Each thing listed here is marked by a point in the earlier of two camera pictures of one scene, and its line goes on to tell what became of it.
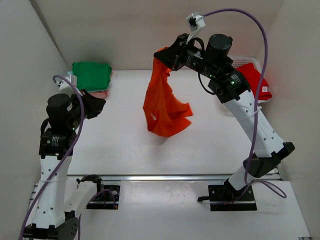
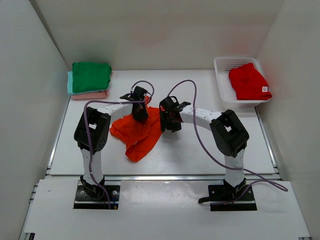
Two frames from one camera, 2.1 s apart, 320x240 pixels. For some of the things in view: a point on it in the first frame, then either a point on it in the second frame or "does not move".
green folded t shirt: [92, 76] does not move
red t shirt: [253, 77] does not move
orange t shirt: [166, 114] → [138, 138]
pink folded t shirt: [99, 94] does not move
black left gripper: [98, 103] → [144, 115]
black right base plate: [225, 197] does not move
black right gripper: [173, 56] → [164, 125]
